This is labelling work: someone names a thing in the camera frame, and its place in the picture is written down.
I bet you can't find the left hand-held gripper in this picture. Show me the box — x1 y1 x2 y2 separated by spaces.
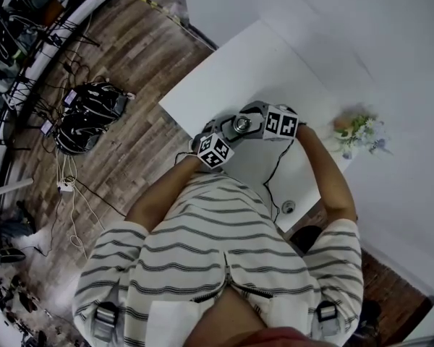
196 114 247 170

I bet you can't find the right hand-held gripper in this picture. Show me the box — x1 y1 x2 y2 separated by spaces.
237 100 307 142

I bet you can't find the small shiny metal cup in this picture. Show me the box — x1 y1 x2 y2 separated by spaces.
233 114 254 134

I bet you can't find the person's left forearm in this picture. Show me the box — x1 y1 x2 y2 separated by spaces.
125 153 204 235

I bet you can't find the person's right forearm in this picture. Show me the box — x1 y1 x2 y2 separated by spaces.
295 123 358 224

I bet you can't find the potted flower bouquet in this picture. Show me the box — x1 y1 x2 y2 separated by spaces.
331 102 394 161

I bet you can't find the person's striped white shirt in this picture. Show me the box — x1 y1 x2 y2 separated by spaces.
71 173 365 347

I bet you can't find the yellow black striped floor strip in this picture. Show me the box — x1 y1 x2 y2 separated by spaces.
129 0 173 16

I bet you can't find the person's face and neck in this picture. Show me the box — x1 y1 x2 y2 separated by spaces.
191 287 312 347

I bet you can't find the thin black cable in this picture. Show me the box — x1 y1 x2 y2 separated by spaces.
174 150 200 168
262 138 298 226

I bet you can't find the grey strap buckle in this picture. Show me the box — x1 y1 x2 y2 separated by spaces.
92 301 120 341
316 300 339 325

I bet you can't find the white desk frame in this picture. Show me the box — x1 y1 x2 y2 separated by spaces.
0 146 35 231

